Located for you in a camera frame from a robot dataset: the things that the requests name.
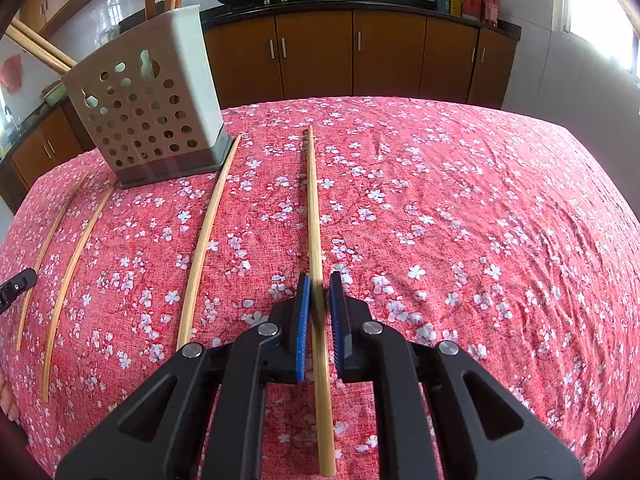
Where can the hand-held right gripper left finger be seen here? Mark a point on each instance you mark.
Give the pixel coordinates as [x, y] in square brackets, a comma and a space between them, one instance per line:
[302, 330]

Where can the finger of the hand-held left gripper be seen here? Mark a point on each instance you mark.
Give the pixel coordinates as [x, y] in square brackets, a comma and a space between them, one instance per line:
[17, 285]

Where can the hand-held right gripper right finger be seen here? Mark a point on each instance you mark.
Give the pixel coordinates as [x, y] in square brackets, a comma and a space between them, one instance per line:
[336, 325]

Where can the beige perforated utensil holder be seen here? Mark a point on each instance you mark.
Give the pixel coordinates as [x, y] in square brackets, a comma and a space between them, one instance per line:
[150, 110]

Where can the person's left hand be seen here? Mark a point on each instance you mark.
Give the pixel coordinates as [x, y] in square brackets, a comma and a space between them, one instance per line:
[7, 400]

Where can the red floral tablecloth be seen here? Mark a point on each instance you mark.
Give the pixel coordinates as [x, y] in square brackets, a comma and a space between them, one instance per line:
[450, 210]

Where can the green basin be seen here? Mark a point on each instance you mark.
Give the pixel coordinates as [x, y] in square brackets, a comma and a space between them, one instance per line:
[54, 94]

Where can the red plastic bag on hook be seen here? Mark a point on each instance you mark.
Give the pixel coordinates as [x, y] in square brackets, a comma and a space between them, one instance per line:
[12, 74]

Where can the wooden lower kitchen cabinets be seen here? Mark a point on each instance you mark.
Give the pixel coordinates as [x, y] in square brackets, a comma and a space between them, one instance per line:
[390, 55]

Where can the black kitchen countertop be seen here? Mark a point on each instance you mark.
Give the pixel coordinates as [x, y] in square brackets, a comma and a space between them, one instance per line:
[350, 1]

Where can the small bright window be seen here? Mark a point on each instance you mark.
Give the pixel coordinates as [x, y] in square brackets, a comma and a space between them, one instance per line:
[600, 20]

